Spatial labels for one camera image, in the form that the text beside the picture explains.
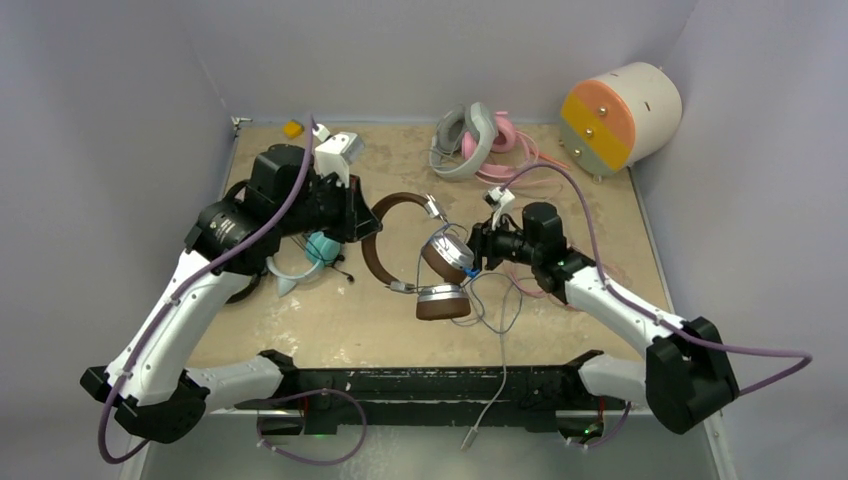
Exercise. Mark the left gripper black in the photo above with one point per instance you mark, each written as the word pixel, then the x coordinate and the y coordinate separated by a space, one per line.
pixel 357 219

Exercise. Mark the grey white headphones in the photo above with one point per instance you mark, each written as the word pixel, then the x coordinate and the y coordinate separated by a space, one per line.
pixel 463 139

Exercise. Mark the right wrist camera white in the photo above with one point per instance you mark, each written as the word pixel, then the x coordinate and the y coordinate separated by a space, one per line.
pixel 501 200

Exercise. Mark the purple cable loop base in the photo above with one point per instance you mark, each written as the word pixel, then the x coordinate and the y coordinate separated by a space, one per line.
pixel 318 424

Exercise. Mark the round drawer cabinet orange yellow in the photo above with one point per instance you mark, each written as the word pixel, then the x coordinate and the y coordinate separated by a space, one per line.
pixel 612 120

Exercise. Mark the blue earphones with cable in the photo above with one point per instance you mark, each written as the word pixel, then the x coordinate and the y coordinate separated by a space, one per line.
pixel 496 300

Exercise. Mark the brown headphones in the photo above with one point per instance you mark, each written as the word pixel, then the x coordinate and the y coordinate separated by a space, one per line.
pixel 444 263

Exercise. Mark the teal white cat headphones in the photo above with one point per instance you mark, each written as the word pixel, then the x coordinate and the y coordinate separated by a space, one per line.
pixel 322 253

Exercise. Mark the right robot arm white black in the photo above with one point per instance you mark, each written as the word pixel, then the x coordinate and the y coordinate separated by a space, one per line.
pixel 683 374

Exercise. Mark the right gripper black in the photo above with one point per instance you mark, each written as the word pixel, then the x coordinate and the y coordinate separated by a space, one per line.
pixel 484 240

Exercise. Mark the yellow small object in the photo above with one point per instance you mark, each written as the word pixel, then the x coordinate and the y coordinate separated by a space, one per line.
pixel 293 129

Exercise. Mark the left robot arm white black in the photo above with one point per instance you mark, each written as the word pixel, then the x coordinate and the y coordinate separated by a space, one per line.
pixel 148 389

